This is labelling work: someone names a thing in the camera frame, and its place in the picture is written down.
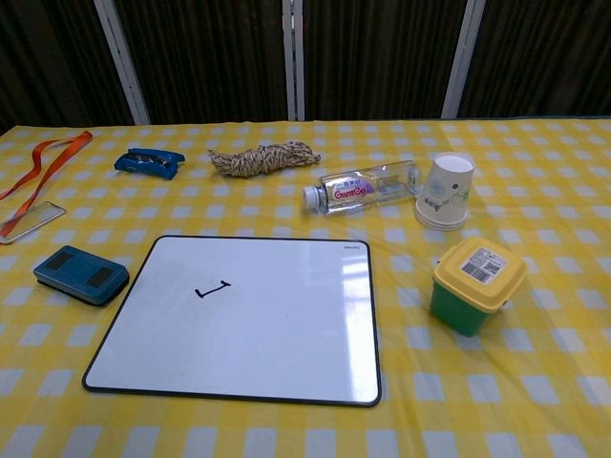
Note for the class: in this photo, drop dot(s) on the blue whiteboard eraser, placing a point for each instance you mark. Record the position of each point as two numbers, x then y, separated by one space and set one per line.
78 274

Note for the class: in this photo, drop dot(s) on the black-framed whiteboard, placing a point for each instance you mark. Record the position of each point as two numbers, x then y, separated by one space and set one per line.
248 329

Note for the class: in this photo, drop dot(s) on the clear plastic water bottle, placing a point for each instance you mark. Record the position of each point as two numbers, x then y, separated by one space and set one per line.
353 191

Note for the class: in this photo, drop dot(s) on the blue plastic clip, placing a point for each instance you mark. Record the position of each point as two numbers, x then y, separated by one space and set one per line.
148 163

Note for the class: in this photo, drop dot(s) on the green box with yellow lid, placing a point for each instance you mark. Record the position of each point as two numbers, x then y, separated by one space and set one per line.
472 281

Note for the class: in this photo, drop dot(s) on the black fabric divider panel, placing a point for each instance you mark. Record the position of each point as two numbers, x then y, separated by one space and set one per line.
52 57
377 57
205 57
549 57

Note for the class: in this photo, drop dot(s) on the yellow checkered tablecloth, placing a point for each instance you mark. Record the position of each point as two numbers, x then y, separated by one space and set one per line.
477 391

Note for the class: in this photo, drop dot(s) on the clear badge holder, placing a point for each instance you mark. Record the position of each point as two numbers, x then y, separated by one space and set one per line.
33 219

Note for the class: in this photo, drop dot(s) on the white divider post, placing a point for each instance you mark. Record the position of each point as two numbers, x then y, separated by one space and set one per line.
121 62
293 57
463 57

